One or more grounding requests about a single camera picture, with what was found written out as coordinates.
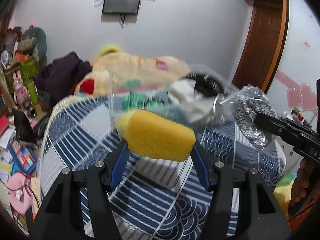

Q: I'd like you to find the dark purple garment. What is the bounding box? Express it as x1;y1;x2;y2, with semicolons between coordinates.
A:
34;52;92;108

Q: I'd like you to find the white door with pink hearts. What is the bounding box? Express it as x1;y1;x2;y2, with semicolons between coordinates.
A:
267;0;319;130

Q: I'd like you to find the pink plush toy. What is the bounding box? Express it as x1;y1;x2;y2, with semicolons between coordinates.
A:
7;172;33;215

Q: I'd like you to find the wooden wardrobe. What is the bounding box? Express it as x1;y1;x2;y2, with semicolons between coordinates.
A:
232;0;289;93

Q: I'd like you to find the beige patchwork fleece blanket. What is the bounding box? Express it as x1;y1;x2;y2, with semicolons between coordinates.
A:
74;52;191;96

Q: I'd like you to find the pink bunny toy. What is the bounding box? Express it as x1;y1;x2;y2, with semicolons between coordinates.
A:
12;70;30;107

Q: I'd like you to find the green bottle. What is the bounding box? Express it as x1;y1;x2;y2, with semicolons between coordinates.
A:
25;79;39;105

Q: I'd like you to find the yellow plush pillow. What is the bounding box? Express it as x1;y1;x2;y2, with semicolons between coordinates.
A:
98;45;122;57

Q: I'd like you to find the yellow sponge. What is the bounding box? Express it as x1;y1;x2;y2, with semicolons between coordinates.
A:
124;109;196;162

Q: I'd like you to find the grey green plush dinosaur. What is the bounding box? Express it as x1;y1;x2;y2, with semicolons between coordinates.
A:
17;27;47;64

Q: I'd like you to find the black bag with silver chain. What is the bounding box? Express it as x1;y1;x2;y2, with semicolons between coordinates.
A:
183;72;227;98

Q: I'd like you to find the green cardboard box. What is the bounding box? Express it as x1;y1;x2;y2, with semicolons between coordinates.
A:
4;56;40;92

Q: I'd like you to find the colourful pencil case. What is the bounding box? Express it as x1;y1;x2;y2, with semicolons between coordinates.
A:
8;140;37;175

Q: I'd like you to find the person's right hand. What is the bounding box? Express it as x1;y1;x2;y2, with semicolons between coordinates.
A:
290;158;314;205

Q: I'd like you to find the white drawstring pouch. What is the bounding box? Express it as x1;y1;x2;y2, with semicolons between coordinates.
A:
168;79;232;126

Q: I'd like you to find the clear plastic storage box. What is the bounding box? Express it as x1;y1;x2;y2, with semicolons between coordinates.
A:
110;64;238;138

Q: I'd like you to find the blue white patterned bedspread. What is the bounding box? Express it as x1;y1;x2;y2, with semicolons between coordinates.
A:
37;96;286;239

